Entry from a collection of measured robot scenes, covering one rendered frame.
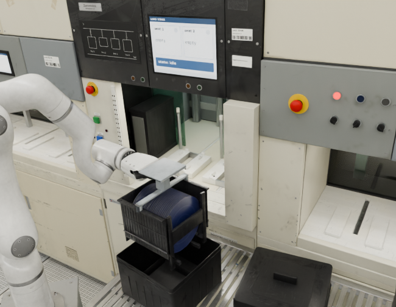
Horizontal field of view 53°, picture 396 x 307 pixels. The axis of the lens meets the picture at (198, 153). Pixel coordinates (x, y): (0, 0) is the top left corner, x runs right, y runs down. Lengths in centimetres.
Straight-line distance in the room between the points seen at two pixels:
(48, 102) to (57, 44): 74
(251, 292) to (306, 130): 58
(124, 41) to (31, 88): 57
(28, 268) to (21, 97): 56
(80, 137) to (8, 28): 101
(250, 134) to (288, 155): 16
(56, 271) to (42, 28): 165
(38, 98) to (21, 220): 37
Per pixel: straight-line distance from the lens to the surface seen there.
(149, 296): 147
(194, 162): 208
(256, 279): 147
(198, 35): 147
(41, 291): 152
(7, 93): 125
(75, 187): 232
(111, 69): 177
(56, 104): 126
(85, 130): 133
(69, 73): 196
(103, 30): 174
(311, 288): 146
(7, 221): 131
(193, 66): 151
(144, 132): 211
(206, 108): 263
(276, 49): 136
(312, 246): 165
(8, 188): 129
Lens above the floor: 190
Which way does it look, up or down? 27 degrees down
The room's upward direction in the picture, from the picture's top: 3 degrees counter-clockwise
